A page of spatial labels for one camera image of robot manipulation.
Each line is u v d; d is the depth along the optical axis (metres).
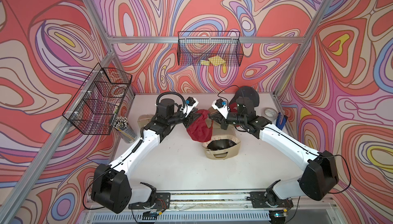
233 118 0.66
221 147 0.86
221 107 0.64
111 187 0.40
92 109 0.72
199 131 0.78
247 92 1.17
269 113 1.07
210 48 0.97
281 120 1.02
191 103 0.63
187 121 0.67
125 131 0.84
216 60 0.91
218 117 0.69
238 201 0.74
